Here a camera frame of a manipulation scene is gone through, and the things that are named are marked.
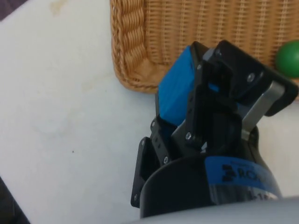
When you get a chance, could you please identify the wicker basket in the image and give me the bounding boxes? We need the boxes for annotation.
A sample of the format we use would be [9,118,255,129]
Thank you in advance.
[109,0,299,102]

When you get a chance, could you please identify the green ball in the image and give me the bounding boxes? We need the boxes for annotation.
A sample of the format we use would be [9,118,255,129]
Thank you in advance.
[274,40,299,79]

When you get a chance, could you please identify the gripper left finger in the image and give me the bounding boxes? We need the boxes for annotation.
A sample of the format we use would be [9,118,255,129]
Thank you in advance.
[130,92,174,202]

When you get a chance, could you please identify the blue block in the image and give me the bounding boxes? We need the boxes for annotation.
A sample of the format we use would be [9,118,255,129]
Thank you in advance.
[155,45,245,140]

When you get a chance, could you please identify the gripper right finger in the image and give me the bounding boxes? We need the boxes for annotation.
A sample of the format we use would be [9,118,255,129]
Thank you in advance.
[171,39,299,153]

